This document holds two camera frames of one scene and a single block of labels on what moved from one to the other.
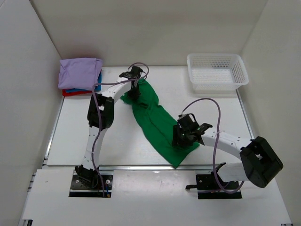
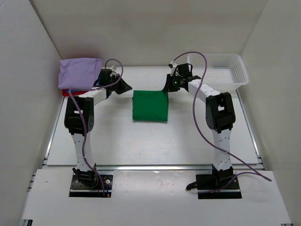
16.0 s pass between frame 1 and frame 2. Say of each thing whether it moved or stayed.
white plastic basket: stayed
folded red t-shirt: stayed
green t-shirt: moved
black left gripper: moved
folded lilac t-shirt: stayed
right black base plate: stayed
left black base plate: stayed
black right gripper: moved
